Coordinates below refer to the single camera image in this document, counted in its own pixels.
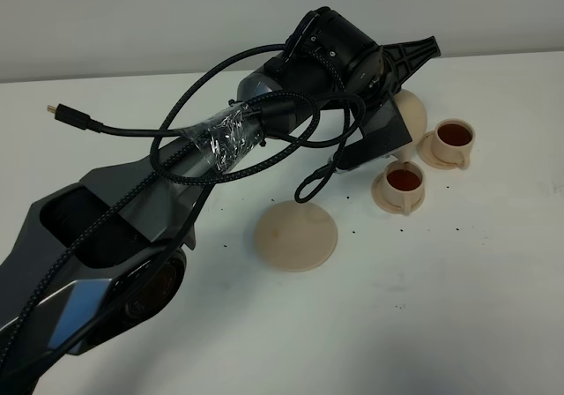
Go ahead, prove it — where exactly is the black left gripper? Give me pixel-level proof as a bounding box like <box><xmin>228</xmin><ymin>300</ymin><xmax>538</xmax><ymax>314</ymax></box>
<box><xmin>347</xmin><ymin>36</ymin><xmax>442</xmax><ymax>106</ymax></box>

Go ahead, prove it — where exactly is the beige teapot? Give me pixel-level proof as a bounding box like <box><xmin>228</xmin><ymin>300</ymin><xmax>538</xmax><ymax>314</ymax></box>
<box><xmin>392</xmin><ymin>90</ymin><xmax>427</xmax><ymax>162</ymax></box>

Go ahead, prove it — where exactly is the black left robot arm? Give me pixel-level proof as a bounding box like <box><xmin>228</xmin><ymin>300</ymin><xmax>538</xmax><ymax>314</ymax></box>
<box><xmin>1</xmin><ymin>7</ymin><xmax>441</xmax><ymax>394</ymax></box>

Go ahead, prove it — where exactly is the beige teapot saucer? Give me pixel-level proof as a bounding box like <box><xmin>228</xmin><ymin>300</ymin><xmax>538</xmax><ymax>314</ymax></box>
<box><xmin>254</xmin><ymin>201</ymin><xmax>338</xmax><ymax>272</ymax></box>

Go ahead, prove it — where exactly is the far beige cup saucer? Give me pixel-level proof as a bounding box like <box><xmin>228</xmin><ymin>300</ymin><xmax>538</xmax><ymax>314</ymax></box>
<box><xmin>417</xmin><ymin>131</ymin><xmax>473</xmax><ymax>170</ymax></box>

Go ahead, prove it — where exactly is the beige cup saucer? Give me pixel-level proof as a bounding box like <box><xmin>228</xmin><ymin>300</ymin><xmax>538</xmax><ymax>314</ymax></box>
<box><xmin>371</xmin><ymin>175</ymin><xmax>426</xmax><ymax>216</ymax></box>
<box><xmin>417</xmin><ymin>131</ymin><xmax>473</xmax><ymax>170</ymax></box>

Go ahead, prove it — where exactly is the far beige teacup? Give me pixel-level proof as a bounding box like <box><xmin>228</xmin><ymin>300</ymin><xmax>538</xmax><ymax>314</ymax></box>
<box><xmin>431</xmin><ymin>119</ymin><xmax>476</xmax><ymax>169</ymax></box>

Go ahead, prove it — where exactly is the beige teacup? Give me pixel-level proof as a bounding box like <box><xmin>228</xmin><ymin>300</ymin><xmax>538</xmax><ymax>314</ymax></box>
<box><xmin>431</xmin><ymin>119</ymin><xmax>476</xmax><ymax>169</ymax></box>
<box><xmin>383</xmin><ymin>161</ymin><xmax>425</xmax><ymax>191</ymax></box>

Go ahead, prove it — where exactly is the near beige teacup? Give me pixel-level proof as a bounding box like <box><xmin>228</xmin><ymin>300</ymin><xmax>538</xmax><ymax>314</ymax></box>
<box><xmin>383</xmin><ymin>161</ymin><xmax>425</xmax><ymax>191</ymax></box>

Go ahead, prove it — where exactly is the near beige cup saucer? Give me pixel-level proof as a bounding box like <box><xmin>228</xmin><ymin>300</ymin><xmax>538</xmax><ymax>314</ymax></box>
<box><xmin>371</xmin><ymin>175</ymin><xmax>426</xmax><ymax>216</ymax></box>

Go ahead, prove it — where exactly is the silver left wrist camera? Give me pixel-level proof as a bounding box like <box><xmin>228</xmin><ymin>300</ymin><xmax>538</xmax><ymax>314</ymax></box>
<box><xmin>336</xmin><ymin>96</ymin><xmax>412</xmax><ymax>171</ymax></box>

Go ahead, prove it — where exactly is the black smooth loose cable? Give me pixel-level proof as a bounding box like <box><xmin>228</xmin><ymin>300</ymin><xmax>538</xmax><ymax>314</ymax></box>
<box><xmin>46</xmin><ymin>9</ymin><xmax>367</xmax><ymax>255</ymax></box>

